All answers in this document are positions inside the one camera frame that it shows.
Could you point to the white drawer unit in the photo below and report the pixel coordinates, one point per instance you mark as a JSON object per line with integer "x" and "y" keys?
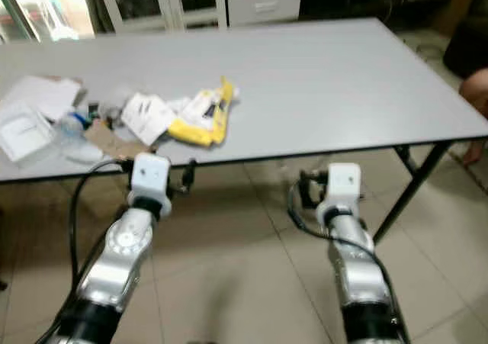
{"x": 263, "y": 7}

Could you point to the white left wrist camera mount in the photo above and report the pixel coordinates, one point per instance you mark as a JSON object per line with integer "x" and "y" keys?
{"x": 151, "y": 175}

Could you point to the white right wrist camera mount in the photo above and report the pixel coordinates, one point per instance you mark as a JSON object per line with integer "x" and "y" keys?
{"x": 343, "y": 184}

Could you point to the grey table with black legs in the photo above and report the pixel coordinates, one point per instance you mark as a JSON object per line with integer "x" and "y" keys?
{"x": 335, "y": 85}

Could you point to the brown cardboard piece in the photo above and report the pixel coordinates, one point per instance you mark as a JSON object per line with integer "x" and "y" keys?
{"x": 110, "y": 138}

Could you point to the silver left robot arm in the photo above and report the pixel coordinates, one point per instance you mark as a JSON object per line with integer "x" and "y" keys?
{"x": 122, "y": 252}

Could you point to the glass sliding door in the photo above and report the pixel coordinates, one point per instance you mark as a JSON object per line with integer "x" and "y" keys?
{"x": 46, "y": 8}

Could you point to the white glass door cabinet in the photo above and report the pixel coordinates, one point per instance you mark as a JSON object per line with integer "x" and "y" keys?
{"x": 160, "y": 4}

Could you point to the white printed leaflet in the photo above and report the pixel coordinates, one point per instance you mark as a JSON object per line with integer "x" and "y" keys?
{"x": 149, "y": 117}

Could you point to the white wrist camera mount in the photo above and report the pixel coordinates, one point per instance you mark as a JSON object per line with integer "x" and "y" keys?
{"x": 151, "y": 175}
{"x": 343, "y": 184}

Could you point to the yellow and white package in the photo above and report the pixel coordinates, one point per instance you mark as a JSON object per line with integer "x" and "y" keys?
{"x": 198, "y": 129}

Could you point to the white plastic tray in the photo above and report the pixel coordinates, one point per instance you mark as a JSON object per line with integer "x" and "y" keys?
{"x": 27, "y": 130}

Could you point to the clear plastic bottle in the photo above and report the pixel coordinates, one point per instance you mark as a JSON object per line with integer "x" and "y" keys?
{"x": 75, "y": 130}

